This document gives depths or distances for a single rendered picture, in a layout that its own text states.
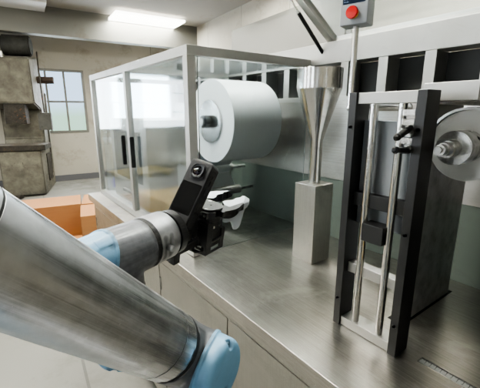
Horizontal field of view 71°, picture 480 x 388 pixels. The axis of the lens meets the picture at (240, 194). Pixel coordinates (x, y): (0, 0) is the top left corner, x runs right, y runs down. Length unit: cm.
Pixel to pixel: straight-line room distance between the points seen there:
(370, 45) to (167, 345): 117
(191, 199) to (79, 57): 739
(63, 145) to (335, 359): 732
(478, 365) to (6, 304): 84
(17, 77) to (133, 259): 620
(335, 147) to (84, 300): 121
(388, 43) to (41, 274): 120
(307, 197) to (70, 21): 617
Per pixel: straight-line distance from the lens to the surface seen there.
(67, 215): 383
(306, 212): 115
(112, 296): 28
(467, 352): 94
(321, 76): 108
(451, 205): 102
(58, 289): 25
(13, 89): 661
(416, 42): 124
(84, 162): 786
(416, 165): 70
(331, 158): 139
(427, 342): 93
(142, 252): 47
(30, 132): 703
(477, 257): 120
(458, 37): 119
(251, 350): 100
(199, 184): 55
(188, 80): 112
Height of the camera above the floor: 140
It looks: 14 degrees down
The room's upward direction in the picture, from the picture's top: straight up
